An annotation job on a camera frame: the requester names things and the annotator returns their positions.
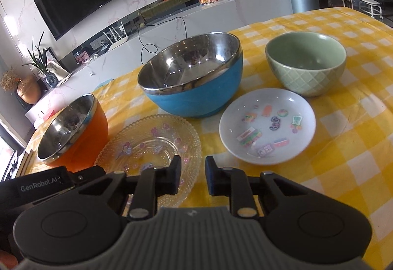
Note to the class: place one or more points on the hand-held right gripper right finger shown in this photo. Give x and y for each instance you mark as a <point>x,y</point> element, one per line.
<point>209,176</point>

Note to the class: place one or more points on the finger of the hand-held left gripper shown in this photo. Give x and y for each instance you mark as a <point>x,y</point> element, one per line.
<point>87,176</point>

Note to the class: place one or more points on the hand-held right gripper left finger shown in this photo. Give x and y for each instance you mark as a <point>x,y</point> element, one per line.
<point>177,176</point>

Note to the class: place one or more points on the green ceramic bowl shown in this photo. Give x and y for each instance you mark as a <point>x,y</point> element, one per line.
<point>307,82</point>

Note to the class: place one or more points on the orange steel bowl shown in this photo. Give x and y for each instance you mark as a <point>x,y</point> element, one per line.
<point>96,137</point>

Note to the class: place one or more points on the clear glass plate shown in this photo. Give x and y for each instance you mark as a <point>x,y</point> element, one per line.
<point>147,137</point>

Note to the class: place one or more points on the white printed plate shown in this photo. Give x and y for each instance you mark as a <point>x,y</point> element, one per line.
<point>233,125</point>

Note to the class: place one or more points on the blue steel bowl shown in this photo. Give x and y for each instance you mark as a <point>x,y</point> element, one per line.
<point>196,96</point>

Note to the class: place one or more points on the orange round vase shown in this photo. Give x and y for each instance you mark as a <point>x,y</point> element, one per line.
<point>29,91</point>

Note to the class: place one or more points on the white canvas bag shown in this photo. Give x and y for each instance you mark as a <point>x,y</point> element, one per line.
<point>60,70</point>

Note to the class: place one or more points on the dried flower bunch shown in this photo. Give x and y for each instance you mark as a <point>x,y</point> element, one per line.
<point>9,79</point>

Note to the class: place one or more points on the small plant in glass vase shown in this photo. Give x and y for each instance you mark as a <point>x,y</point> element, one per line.
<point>43,64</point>

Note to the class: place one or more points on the white router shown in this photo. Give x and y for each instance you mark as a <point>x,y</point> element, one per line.
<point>118,39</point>

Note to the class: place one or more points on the yellow checked tablecloth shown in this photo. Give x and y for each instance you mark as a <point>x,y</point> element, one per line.
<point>353,134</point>

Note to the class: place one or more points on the white television cabinet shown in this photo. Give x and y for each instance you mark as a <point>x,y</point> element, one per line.
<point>215,18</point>

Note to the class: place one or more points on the white round stool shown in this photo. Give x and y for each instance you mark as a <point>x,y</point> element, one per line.
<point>370,2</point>

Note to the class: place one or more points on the small photo frame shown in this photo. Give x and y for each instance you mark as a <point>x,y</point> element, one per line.
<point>82,57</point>

